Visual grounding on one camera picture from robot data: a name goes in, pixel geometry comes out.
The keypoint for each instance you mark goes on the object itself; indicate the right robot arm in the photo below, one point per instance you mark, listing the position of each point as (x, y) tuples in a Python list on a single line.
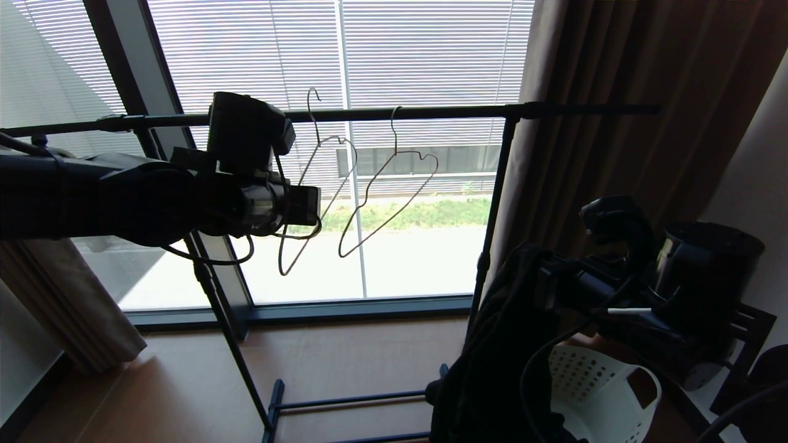
[(702, 277)]

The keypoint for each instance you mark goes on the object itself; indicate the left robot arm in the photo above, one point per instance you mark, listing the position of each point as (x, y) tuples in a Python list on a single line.
[(111, 197)]

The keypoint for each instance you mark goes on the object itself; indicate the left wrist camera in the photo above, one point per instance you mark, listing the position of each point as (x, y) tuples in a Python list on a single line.
[(246, 132)]

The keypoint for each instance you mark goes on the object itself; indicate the white laundry basket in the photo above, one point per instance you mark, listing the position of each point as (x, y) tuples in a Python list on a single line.
[(603, 394)]

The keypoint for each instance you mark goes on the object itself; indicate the window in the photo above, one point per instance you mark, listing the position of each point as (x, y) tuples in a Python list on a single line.
[(418, 55)]

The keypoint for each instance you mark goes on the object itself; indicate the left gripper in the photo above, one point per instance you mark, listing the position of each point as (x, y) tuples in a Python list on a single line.
[(301, 206)]

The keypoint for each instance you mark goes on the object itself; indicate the black garment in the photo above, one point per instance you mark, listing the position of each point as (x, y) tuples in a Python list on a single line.
[(492, 357)]

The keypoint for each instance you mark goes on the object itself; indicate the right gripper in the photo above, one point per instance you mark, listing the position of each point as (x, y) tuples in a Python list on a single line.
[(572, 283)]

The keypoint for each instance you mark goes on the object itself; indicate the pink clothes hanger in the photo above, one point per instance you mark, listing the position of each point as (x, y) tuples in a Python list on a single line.
[(368, 184), (335, 140)]

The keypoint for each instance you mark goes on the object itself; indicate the black clothes rack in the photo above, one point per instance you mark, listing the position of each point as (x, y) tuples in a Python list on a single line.
[(431, 112)]

